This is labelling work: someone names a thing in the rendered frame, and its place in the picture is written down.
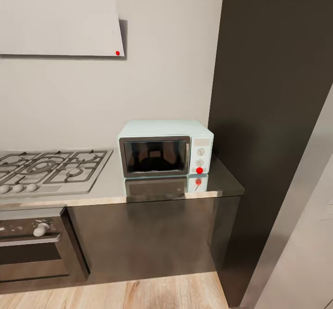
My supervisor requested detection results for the microwave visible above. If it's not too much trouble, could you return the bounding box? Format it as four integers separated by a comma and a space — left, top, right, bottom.
117, 119, 214, 178

